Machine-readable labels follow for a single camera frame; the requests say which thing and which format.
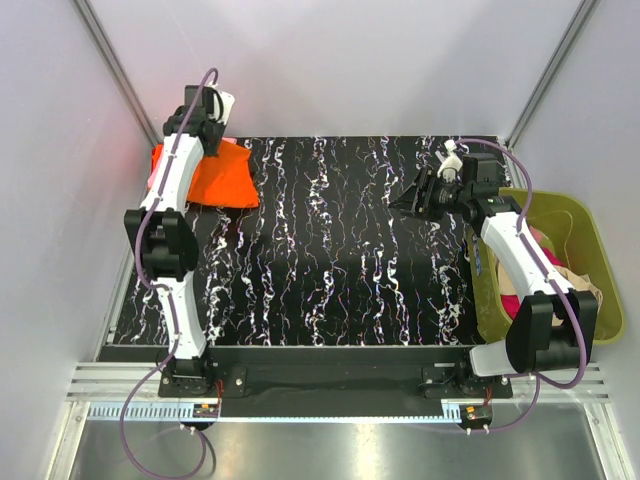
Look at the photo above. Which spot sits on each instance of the right aluminium frame post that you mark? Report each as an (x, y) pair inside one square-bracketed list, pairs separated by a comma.
[(568, 40)]

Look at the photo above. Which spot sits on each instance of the folded pink t shirt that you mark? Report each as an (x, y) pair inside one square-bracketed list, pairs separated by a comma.
[(151, 179)]

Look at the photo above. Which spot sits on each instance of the beige garment in basket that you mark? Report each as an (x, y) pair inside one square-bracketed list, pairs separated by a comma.
[(581, 283)]

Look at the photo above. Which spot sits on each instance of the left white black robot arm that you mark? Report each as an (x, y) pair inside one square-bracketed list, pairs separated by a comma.
[(164, 246)]

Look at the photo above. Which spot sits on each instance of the white slotted cable duct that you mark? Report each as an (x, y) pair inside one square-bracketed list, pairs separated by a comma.
[(155, 411)]

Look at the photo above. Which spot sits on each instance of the magenta garment in basket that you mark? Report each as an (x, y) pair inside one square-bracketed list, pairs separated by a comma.
[(550, 257)]

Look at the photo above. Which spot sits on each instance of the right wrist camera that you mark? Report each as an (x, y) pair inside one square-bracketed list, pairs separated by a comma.
[(477, 171)]

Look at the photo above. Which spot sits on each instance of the folded red orange t shirt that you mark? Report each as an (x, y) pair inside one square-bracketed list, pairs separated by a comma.
[(156, 155)]

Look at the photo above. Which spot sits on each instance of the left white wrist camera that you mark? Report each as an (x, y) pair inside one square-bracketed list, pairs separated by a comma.
[(218, 104)]

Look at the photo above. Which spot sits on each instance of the aluminium frame post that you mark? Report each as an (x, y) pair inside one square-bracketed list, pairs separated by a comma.
[(568, 40), (100, 39)]

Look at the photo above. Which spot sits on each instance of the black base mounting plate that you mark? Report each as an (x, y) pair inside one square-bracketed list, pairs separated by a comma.
[(332, 383)]

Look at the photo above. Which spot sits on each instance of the pink garment in basket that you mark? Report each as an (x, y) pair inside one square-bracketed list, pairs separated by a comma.
[(537, 234)]

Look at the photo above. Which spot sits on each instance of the olive green plastic basket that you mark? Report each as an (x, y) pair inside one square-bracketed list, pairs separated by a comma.
[(573, 237)]

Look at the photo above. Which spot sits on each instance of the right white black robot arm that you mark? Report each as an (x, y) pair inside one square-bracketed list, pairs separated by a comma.
[(555, 324)]

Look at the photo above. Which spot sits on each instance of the black marble pattern mat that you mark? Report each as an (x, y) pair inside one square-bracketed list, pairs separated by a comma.
[(323, 260)]

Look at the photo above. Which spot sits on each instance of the left aluminium frame post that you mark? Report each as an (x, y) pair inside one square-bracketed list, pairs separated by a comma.
[(100, 39)]

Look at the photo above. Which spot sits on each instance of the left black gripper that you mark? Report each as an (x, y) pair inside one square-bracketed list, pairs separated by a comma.
[(212, 149)]

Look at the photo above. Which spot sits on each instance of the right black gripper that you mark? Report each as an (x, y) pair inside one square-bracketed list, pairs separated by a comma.
[(427, 183)]

